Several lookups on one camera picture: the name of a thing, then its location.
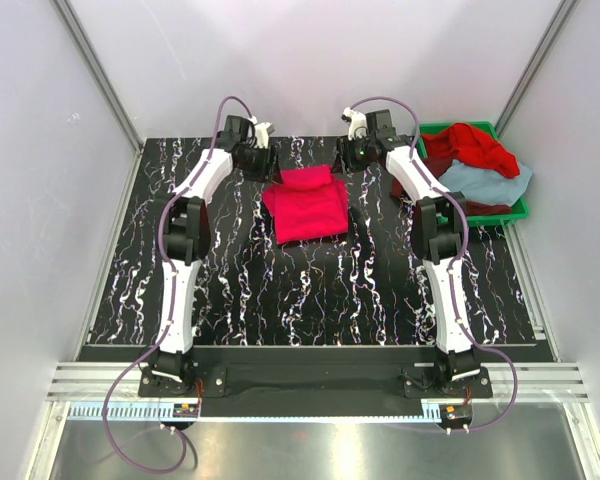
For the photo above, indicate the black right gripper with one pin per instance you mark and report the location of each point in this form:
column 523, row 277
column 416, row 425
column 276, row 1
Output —
column 344, row 157

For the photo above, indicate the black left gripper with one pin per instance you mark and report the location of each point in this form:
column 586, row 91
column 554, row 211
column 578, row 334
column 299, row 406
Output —
column 268, row 163

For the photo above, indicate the pink t shirt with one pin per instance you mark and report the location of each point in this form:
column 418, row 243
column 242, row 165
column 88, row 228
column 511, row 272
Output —
column 311, row 203

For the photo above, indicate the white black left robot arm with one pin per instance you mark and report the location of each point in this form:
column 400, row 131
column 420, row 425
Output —
column 184, row 237

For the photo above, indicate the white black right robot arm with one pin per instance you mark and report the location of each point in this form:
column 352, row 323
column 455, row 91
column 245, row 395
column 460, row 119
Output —
column 439, row 237

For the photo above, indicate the maroon t shirt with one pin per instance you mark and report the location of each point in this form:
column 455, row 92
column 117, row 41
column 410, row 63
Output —
column 438, row 167

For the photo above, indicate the red t shirt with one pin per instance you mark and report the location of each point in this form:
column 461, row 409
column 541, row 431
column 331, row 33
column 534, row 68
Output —
column 472, row 147

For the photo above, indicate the light blue t shirt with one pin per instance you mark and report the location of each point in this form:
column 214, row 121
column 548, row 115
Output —
column 486, row 186

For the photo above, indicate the green plastic bin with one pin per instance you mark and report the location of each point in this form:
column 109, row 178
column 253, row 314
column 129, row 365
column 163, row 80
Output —
column 519, row 211

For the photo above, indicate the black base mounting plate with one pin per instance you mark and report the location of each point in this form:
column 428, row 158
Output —
column 400, row 355

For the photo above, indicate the left orange connector board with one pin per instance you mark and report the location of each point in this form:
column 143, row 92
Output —
column 186, row 410

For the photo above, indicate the orange connector board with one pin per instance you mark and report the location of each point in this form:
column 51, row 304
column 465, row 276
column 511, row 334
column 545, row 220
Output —
column 459, row 413
column 186, row 410

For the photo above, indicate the right orange connector board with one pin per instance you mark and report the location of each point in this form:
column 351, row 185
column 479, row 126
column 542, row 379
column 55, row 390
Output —
column 459, row 413

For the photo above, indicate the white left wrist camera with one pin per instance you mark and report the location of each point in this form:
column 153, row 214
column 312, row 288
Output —
column 262, row 134

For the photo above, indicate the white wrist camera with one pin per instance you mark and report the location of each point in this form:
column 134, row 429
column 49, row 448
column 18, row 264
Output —
column 262, row 134
column 357, row 123

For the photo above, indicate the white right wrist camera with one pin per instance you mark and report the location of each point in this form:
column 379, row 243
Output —
column 357, row 123

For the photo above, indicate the left aluminium corner post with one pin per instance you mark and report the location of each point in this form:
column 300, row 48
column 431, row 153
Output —
column 88, row 54

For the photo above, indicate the aluminium corner post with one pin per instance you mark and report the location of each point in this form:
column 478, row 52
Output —
column 88, row 54
column 541, row 52

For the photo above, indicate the right aluminium corner post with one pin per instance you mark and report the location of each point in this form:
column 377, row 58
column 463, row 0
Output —
column 541, row 52

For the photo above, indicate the aluminium front frame rail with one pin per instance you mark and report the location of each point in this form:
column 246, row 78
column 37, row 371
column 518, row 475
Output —
column 560, row 382

